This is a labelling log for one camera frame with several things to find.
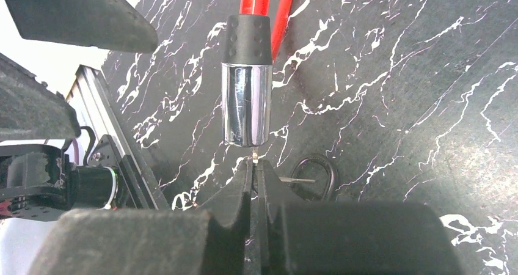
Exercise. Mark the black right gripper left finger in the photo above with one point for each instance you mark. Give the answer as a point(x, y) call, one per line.
point(207, 240)

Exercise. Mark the red cable lock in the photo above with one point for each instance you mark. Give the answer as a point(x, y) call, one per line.
point(252, 43)

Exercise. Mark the aluminium frame rail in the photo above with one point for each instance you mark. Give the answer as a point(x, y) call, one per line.
point(107, 143)

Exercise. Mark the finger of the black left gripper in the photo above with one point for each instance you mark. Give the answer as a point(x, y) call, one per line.
point(105, 24)

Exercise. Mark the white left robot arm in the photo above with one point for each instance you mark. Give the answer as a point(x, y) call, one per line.
point(49, 162)

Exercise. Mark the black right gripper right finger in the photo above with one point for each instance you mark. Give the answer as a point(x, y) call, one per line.
point(325, 237)

